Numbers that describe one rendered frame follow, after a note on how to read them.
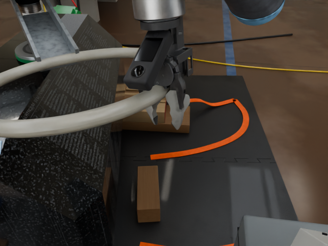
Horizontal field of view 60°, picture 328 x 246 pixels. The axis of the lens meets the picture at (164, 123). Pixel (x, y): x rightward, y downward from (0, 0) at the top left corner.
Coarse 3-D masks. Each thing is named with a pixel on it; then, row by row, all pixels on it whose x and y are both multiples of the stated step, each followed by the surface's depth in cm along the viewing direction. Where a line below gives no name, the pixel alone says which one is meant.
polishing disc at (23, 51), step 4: (20, 44) 124; (24, 44) 124; (28, 44) 124; (16, 48) 120; (20, 48) 120; (24, 48) 120; (28, 48) 120; (16, 52) 118; (20, 52) 118; (24, 52) 118; (28, 52) 118; (20, 56) 115; (24, 56) 115; (28, 56) 115; (32, 56) 115; (32, 60) 115
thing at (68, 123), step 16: (112, 48) 85; (128, 48) 83; (32, 64) 79; (48, 64) 82; (64, 64) 85; (0, 80) 72; (144, 96) 50; (160, 96) 53; (80, 112) 46; (96, 112) 46; (112, 112) 47; (128, 112) 48; (0, 128) 46; (16, 128) 45; (32, 128) 45; (48, 128) 45; (64, 128) 45; (80, 128) 46
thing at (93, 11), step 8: (64, 0) 382; (80, 0) 379; (88, 0) 377; (96, 0) 382; (104, 0) 469; (112, 0) 467; (80, 8) 385; (88, 8) 384; (96, 8) 385; (96, 16) 389
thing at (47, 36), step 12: (12, 0) 102; (48, 0) 104; (48, 12) 107; (24, 24) 91; (36, 24) 100; (48, 24) 101; (60, 24) 93; (36, 36) 95; (48, 36) 95; (60, 36) 96; (36, 48) 83; (48, 48) 91; (60, 48) 91; (72, 48) 87; (36, 60) 82
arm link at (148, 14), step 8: (136, 0) 46; (144, 0) 45; (152, 0) 45; (160, 0) 44; (168, 0) 45; (176, 0) 46; (184, 0) 48; (136, 8) 47; (144, 8) 46; (152, 8) 45; (160, 8) 45; (168, 8) 45; (176, 8) 46; (184, 8) 48; (136, 16) 48; (144, 16) 46; (152, 16) 46; (160, 16) 46; (168, 16) 46; (176, 16) 47
